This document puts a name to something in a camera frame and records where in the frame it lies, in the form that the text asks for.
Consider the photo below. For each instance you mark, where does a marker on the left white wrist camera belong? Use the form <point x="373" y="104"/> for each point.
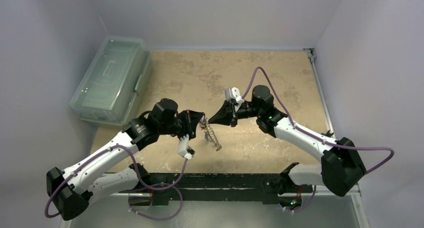
<point x="183" y="148"/>

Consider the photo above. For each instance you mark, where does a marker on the large keyring with keys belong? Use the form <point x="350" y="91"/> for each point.
<point x="209" y="133"/>

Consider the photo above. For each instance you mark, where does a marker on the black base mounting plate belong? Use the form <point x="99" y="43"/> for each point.
<point x="267" y="188"/>

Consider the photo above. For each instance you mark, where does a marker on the translucent green plastic storage box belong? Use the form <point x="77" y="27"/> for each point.
<point x="113" y="87"/>

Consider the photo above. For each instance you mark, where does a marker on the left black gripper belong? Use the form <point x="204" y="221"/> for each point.
<point x="191" y="119"/>

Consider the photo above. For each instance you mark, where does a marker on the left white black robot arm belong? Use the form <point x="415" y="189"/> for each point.
<point x="113" y="167"/>

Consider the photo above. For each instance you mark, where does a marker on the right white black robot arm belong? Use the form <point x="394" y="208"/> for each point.
<point x="340" y="166"/>

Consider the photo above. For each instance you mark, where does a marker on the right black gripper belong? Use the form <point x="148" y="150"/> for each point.
<point x="233" y="112"/>

